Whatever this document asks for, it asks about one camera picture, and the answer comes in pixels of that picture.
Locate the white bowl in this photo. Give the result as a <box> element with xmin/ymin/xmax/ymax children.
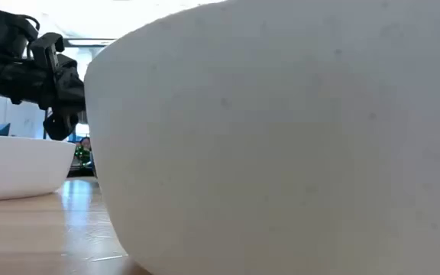
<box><xmin>83</xmin><ymin>0</ymin><xmax>440</xmax><ymax>275</ymax></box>
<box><xmin>0</xmin><ymin>133</ymin><xmax>76</xmax><ymax>202</ymax></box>

